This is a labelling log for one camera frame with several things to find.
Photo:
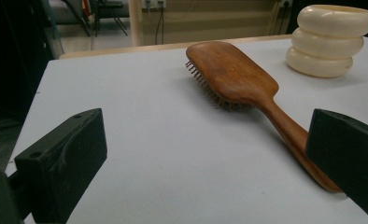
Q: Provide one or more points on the wooden hairbrush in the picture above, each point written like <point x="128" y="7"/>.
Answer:
<point x="235" y="74"/>

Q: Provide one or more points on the cream ringed container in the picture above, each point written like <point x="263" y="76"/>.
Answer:
<point x="328" y="40"/>

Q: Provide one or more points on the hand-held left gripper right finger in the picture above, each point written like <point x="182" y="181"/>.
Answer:
<point x="347" y="155"/>

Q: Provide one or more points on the black chair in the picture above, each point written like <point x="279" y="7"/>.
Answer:
<point x="106" y="14"/>

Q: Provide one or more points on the wall power socket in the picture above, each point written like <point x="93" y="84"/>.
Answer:
<point x="285" y="3"/>
<point x="153" y="3"/>

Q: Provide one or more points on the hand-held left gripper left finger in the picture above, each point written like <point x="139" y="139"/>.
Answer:
<point x="63" y="165"/>

